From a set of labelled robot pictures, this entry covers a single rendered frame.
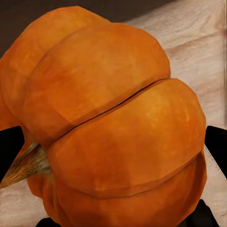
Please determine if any pumpkin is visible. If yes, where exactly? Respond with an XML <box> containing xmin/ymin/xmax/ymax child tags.
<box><xmin>0</xmin><ymin>6</ymin><xmax>207</xmax><ymax>227</ymax></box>

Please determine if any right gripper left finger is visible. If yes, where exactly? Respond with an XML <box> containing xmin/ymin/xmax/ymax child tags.
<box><xmin>0</xmin><ymin>126</ymin><xmax>25</xmax><ymax>182</ymax></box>

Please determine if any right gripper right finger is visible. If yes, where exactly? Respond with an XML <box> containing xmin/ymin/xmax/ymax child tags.
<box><xmin>204</xmin><ymin>126</ymin><xmax>227</xmax><ymax>178</ymax></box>

